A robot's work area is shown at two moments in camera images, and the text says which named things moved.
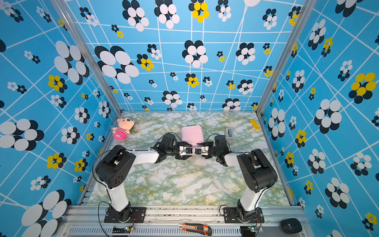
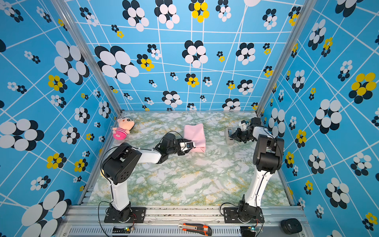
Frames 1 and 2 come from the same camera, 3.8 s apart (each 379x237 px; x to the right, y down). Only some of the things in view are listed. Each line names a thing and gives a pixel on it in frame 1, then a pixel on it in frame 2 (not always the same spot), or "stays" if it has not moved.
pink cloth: (192, 134) stays
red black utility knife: (202, 228) stays
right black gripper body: (212, 151) -> (242, 136)
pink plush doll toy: (125, 125) stays
